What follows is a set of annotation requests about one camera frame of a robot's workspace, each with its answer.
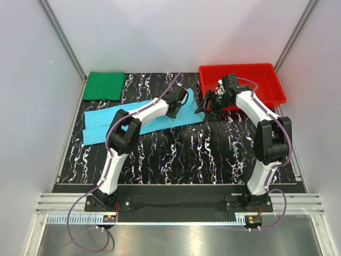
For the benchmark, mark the red plastic tray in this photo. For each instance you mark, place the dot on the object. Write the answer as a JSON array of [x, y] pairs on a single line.
[[269, 90]]

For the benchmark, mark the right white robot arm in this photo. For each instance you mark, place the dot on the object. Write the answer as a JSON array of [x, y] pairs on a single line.
[[272, 143]]

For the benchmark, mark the left aluminium corner post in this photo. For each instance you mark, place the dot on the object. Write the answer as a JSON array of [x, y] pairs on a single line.
[[62, 38]]

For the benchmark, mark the folded green t shirt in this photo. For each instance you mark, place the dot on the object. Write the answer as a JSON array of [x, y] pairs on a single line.
[[104, 86]]

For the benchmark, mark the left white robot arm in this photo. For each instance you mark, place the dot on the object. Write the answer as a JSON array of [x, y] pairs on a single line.
[[123, 134]]

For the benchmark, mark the aluminium corner post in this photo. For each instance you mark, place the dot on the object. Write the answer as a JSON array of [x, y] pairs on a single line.
[[62, 38], [302, 21]]

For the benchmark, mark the light blue t shirt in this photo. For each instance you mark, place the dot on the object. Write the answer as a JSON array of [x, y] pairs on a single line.
[[97, 122]]

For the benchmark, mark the aluminium front rail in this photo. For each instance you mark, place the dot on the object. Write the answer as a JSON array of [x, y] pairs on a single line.
[[66, 207]]

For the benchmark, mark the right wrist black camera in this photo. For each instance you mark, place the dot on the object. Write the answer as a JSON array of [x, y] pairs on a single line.
[[229, 81]]

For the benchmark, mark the right aluminium corner post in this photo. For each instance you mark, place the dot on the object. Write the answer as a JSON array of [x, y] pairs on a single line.
[[302, 21]]

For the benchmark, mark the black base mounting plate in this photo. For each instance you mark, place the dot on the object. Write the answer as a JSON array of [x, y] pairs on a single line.
[[223, 198]]

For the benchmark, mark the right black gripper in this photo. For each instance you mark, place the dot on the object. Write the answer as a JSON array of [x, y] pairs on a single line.
[[210, 95]]

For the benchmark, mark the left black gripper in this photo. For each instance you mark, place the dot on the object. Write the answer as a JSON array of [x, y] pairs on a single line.
[[173, 115]]

